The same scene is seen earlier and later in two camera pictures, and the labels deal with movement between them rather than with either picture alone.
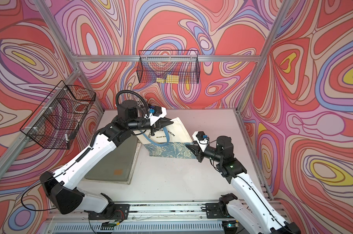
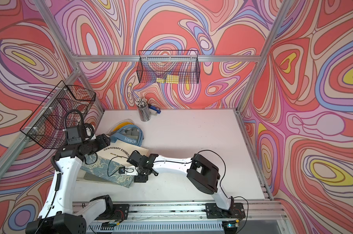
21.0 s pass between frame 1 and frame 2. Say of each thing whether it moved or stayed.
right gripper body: moved
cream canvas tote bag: moved
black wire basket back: stayed
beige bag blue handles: moved
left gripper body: moved
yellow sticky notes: stayed
